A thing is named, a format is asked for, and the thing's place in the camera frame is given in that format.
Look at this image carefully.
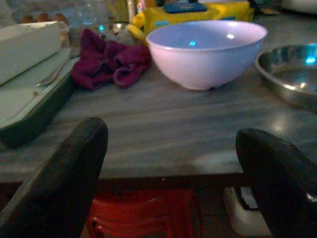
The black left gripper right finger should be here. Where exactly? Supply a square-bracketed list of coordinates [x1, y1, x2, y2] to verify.
[235, 128, 317, 238]

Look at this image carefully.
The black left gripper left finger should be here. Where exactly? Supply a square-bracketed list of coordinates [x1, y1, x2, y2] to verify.
[0, 117, 109, 238]

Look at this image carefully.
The green rectangular tray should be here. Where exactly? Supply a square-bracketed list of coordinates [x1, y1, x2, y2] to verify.
[0, 47, 79, 147]

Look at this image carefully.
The red plastic stool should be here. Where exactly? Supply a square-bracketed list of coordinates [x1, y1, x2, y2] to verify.
[85, 189, 203, 238]

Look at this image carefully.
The steel spoon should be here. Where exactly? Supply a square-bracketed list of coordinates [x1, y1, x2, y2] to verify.
[36, 47, 80, 87]

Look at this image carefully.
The steel plate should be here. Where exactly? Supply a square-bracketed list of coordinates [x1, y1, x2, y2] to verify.
[254, 43, 317, 113]

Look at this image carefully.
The maroon cloth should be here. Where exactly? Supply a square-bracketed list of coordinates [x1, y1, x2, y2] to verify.
[71, 27, 152, 90]

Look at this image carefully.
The white rectangular box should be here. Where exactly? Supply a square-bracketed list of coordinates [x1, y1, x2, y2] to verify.
[0, 21, 70, 86]

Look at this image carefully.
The white plastic bowl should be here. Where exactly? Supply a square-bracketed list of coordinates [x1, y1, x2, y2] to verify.
[146, 20, 269, 91]

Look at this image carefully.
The small steel bowl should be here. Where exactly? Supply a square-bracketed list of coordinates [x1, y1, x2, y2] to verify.
[95, 22, 139, 47]

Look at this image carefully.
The clear egg carton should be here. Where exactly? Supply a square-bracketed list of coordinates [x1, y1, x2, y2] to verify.
[14, 4, 109, 28]

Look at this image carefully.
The yellow packet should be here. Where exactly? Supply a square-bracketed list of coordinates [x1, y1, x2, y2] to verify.
[128, 1, 255, 42]

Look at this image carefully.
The blue rectangular lid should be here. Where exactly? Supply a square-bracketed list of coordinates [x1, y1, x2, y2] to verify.
[163, 1, 208, 14]

